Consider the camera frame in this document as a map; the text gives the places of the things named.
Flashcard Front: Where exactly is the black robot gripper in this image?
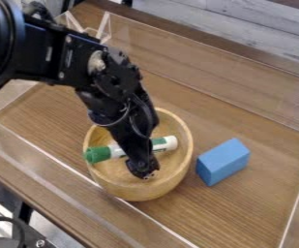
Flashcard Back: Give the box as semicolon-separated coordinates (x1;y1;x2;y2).
75;50;159;179

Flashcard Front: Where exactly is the green Expo marker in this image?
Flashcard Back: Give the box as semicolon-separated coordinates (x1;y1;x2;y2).
83;136;179;164

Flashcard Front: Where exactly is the brown wooden bowl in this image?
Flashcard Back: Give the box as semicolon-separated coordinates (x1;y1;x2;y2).
86;108;194;202

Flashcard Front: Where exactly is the blue foam block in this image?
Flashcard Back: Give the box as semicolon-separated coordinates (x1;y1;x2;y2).
195;139;251;186

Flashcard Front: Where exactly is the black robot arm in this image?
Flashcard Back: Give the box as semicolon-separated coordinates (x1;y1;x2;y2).
0;0;159;179

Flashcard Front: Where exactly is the black cable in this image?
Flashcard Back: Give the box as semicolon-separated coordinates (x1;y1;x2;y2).
0;215;26;248

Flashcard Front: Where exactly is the black table leg bracket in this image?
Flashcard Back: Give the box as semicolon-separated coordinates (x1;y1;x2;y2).
13;201;58;248

